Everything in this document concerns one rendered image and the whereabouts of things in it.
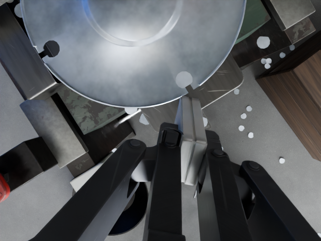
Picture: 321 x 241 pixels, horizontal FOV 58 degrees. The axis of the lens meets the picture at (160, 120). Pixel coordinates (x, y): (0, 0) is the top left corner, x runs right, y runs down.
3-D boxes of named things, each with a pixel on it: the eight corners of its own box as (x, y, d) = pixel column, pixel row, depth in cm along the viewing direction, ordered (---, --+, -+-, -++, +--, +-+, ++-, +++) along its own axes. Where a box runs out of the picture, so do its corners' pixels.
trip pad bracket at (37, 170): (79, 151, 66) (42, 172, 46) (44, 172, 66) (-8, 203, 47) (65, 128, 65) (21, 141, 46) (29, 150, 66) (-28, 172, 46)
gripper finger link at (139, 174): (173, 191, 15) (116, 180, 15) (174, 143, 20) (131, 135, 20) (178, 167, 15) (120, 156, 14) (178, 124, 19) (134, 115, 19)
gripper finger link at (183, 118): (182, 184, 17) (170, 182, 17) (181, 131, 23) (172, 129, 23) (194, 140, 16) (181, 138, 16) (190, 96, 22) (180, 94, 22)
